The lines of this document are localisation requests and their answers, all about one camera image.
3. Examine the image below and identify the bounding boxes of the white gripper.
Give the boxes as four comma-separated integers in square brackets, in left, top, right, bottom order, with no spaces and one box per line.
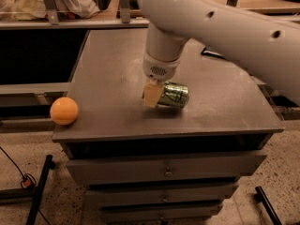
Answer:
[142,52,180,108]

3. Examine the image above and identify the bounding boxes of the green soda can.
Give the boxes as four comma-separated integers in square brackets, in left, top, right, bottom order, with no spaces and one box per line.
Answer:
[158,82,189,109]

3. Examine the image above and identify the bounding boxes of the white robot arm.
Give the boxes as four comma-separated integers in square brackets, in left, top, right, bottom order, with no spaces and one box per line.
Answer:
[138,0,300,105]

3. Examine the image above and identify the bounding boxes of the grey drawer cabinet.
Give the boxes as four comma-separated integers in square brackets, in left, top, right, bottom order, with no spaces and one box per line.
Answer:
[53,29,283,223]

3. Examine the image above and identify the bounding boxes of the orange ball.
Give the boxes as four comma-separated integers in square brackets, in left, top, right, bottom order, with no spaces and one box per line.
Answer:
[50,97,79,126]

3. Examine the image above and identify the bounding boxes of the white cloth on shelf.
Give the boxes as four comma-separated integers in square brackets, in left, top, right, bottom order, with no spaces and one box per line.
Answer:
[0,0,99,21]

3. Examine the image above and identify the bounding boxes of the black stand leg right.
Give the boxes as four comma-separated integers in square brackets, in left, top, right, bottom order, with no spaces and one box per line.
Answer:
[254,186,282,225]

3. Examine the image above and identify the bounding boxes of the black stand leg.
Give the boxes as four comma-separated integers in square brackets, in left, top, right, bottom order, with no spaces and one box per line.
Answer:
[0,155,55,225]
[254,186,282,225]

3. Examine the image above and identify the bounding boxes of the black stand leg left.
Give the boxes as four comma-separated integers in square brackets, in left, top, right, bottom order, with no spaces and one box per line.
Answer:
[0,155,55,225]

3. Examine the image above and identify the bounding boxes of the grey metal shelf rail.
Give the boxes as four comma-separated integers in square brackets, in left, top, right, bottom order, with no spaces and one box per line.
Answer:
[0,0,300,31]

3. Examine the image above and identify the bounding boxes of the black cable with orange clip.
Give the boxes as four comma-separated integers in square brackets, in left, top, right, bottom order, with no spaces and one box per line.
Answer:
[0,145,51,225]

